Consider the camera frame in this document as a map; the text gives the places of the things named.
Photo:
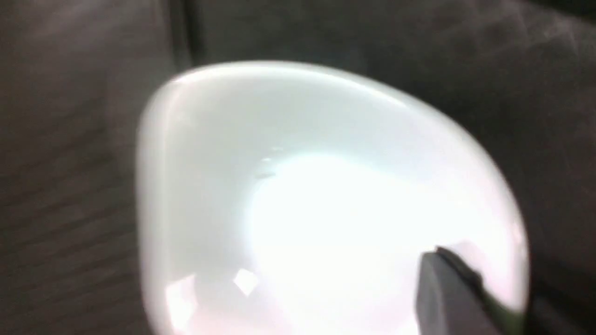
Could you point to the black serving tray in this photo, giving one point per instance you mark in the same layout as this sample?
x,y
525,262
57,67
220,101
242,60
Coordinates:
x,y
520,75

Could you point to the white square sauce dish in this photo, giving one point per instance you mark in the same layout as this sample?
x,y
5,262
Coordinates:
x,y
280,198

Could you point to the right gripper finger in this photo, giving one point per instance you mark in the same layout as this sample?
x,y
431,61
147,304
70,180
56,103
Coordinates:
x,y
450,299

